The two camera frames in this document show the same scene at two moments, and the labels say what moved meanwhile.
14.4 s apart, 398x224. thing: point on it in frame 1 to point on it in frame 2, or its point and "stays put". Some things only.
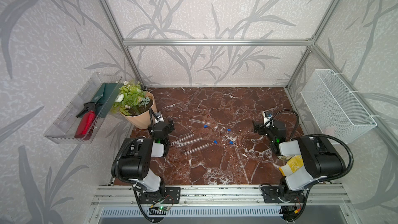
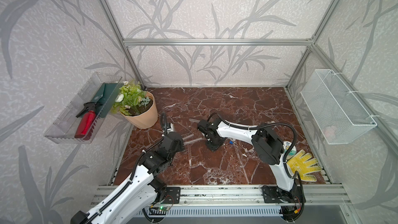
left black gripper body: [168, 127] to [180, 148]
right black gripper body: [268, 131] to [213, 145]
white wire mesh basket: [336, 110] stays put
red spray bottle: [83, 129] stays put
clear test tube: [196, 149] to [191, 141]
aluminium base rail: [335, 194] stays put
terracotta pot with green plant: [134, 103] stays put
